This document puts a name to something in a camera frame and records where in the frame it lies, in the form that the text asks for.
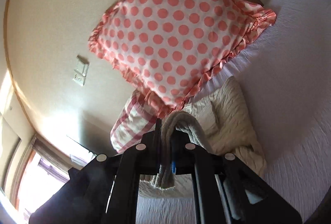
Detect cream cable-knit sweater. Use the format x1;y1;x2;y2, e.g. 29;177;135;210
139;77;266;198

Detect red white checked pillow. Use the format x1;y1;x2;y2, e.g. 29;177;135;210
110;91;157;154

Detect lavender textured bedspread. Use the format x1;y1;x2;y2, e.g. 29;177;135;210
135;0;331;224

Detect pink polka dot pillow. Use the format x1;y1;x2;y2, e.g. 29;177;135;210
88;0;276;118

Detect white wall switch plate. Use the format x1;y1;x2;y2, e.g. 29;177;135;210
72;55;90;87

